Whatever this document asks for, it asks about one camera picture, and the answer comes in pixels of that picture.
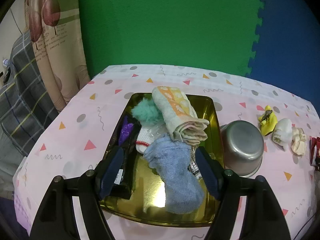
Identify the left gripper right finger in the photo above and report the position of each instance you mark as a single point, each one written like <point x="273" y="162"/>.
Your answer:
<point x="263" y="218"/>

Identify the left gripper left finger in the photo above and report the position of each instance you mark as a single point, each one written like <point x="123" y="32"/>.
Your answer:
<point x="55" y="218"/>

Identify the black foil packet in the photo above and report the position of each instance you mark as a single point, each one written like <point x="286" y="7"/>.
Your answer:
<point x="123" y="184"/>

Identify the light blue fluffy sock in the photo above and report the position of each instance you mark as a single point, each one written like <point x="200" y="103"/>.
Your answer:
<point x="170" y="159"/>

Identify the white fluffy sock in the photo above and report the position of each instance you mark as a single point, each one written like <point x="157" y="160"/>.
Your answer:
<point x="282" y="134"/>

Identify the red trimmed sleep mask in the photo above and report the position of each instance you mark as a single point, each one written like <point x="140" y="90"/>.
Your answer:
<point x="314" y="152"/>

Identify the purple plastic packet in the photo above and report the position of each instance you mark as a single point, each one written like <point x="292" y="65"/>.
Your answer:
<point x="125" y="131"/>

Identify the white knit sock red stripe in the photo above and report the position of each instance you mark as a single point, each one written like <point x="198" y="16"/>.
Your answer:
<point x="145" y="138"/>

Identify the orange green towel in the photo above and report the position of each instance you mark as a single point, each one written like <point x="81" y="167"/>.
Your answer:
<point x="179" y="116"/>

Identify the teal fluffy pompom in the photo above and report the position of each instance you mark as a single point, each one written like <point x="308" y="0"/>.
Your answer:
<point x="147" y="113"/>

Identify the pink patterned tablecloth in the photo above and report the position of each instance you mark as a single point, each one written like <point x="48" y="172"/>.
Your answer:
<point x="77" y="139"/>

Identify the stainless steel pot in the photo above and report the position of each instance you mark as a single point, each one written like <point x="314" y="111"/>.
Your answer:
<point x="243" y="147"/>

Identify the cream small sock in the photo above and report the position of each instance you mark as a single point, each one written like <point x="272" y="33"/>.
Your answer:
<point x="298" y="145"/>

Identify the gold rectangular tin box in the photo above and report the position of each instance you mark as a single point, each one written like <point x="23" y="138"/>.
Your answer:
<point x="147" y="201"/>

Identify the grey plaid sofa cover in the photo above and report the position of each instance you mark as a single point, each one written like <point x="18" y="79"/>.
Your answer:
<point x="26" y="107"/>

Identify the beige floral curtain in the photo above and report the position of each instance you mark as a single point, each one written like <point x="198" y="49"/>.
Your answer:
<point x="55" y="34"/>

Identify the blue foam wall mat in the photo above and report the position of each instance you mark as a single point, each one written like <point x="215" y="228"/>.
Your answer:
<point x="287" y="52"/>

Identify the green foam wall mat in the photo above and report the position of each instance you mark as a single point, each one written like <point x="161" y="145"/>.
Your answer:
<point x="208" y="34"/>

